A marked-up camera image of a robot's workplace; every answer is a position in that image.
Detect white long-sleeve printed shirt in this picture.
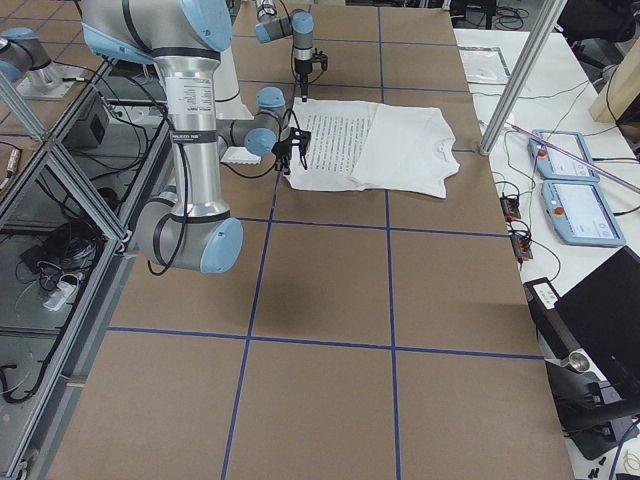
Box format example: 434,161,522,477
287,98,459,199

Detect black laptop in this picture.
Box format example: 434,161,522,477
555,246,639,398

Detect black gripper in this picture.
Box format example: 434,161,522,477
273,127,311,173
293,48,328,102

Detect blue teach pendant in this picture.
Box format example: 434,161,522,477
541,180,626,247
528,129,600,183

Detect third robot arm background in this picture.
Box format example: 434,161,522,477
1,27,75,101

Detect black monitor stand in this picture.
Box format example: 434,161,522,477
545,362,639,460

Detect metal cup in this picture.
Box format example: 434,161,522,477
566,350,591,374

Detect white power strip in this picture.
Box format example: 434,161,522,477
43,277,79,311

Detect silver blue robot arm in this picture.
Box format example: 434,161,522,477
254,1,329,103
82,1,311,274

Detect blue teach pendant near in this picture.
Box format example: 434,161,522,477
541,180,626,247

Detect blue teach pendant far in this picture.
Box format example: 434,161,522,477
528,129,600,183

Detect aluminium frame rack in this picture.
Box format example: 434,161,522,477
1,62,168,479

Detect aluminium frame post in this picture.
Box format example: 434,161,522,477
478,0,567,156

